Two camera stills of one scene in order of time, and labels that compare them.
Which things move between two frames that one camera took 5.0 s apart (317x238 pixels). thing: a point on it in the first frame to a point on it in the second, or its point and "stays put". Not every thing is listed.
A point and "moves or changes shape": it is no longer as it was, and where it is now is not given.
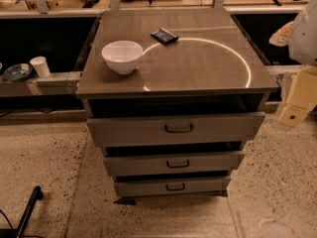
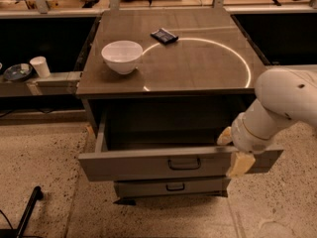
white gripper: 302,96 to 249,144
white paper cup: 40,64 stays put
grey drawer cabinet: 171,95 stays put
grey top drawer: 175,129 moves or changes shape
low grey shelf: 60,83 stays put
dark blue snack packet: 164,36 stays put
